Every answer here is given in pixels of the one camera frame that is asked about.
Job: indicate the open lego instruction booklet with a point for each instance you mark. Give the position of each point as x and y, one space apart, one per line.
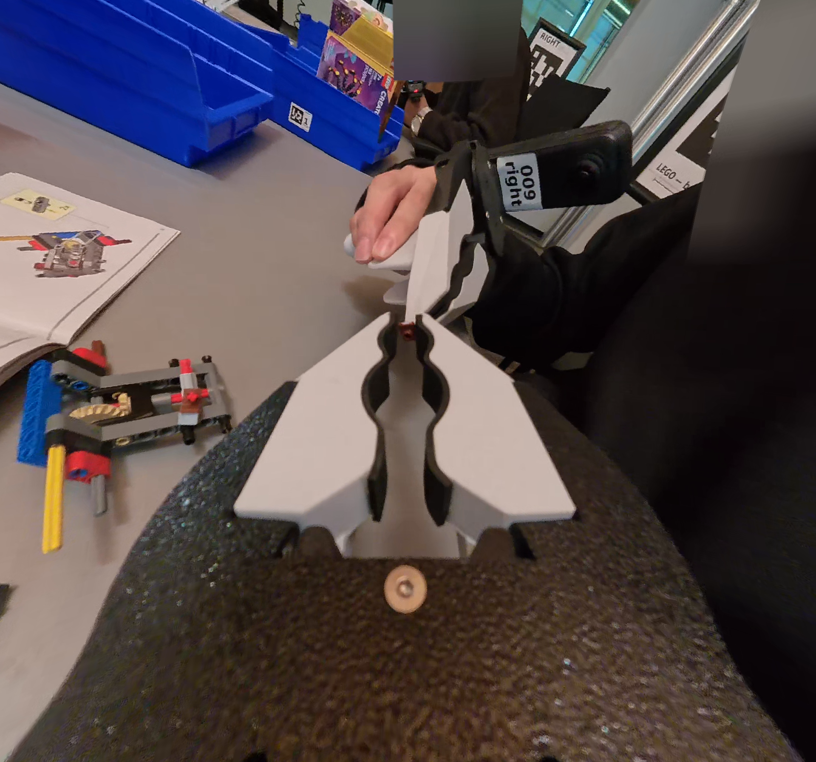
95 277

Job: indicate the person's right hand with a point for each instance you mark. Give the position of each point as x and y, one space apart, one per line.
395 207

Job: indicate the small reddish brown lego piece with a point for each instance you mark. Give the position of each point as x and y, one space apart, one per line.
407 329

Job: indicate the shiny metal tube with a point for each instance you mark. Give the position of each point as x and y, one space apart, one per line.
701 33

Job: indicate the white purple lego box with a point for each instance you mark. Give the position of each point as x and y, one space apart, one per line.
347 9

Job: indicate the person's right forearm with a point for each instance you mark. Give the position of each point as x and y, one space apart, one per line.
561 290

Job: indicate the white poster sign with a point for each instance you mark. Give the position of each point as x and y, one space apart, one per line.
676 169

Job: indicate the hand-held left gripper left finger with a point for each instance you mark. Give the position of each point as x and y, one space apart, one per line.
306 443

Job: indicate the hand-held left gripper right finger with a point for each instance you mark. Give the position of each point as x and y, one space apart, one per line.
503 443

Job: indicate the blue plastic bin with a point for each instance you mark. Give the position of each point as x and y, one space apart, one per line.
274 38
95 73

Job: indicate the person's black clothed torso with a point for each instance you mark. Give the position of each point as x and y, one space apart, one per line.
733 456

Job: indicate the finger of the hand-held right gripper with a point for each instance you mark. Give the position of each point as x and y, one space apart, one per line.
456 312
437 252

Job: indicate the square black white marker label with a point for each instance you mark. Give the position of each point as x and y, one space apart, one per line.
300 117

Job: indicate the blue bin with marker label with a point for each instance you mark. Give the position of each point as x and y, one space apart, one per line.
331 124

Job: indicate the yellow lego box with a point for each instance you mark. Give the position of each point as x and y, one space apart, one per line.
376 41

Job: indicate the partly built lego vehicle chassis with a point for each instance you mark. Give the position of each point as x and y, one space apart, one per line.
38 417

